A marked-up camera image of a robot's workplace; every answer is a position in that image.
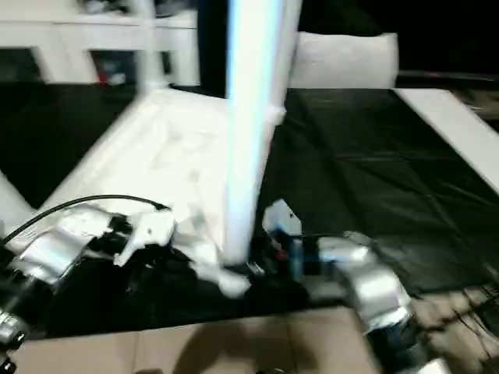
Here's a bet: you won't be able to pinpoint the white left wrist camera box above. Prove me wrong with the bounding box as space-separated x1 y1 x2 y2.
113 209 179 267

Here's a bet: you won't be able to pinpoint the black work mat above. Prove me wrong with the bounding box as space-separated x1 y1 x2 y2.
0 82 499 340

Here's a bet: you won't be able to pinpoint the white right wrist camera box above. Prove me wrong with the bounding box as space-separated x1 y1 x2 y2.
263 200 305 239

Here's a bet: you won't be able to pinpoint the white flat board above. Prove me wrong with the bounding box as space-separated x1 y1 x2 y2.
392 87 499 197

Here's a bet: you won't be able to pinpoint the white plastic table top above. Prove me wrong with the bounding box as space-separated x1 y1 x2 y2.
0 87 288 298

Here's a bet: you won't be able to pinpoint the thin black floor cables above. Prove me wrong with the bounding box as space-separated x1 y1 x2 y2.
421 287 499 337

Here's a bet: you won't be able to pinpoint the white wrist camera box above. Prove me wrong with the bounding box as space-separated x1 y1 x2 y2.
113 209 179 267
263 200 305 239

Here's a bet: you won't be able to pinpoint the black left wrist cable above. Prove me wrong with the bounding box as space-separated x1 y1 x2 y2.
0 194 172 244

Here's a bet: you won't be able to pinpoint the white plastic table leg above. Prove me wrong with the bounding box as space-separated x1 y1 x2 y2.
0 171 37 228
221 0 303 270
131 0 169 96

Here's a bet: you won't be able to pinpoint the white plastic bag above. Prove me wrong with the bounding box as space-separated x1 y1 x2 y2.
290 31 400 90

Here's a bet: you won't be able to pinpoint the white cabinet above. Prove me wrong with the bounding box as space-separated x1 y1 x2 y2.
0 0 200 86

